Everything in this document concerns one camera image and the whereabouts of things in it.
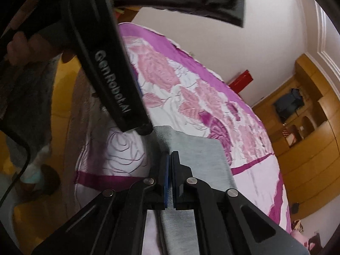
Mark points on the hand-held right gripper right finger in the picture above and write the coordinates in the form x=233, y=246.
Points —
x=176, y=180

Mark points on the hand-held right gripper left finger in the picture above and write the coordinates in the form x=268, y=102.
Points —
x=166, y=188

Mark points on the grey towel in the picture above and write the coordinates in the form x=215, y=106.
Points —
x=196, y=159

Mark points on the person's left hand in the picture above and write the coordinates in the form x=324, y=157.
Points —
x=20, y=49

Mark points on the pink floral blanket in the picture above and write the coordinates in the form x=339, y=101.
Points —
x=186, y=90

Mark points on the person's grey clothing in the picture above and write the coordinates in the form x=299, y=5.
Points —
x=24, y=106

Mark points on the red chair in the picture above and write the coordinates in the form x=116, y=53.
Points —
x=240, y=82

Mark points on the small black bag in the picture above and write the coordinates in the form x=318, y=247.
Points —
x=295, y=208

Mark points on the red and white box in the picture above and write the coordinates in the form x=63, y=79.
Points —
x=290, y=138

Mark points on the patterned bag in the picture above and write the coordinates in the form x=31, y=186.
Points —
x=297, y=225

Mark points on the dark hanging clothes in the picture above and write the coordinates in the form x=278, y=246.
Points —
x=288, y=106

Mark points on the wooden wardrobe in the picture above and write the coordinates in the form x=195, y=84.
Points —
x=313, y=164

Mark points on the pink pillow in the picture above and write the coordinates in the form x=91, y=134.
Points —
x=301, y=240

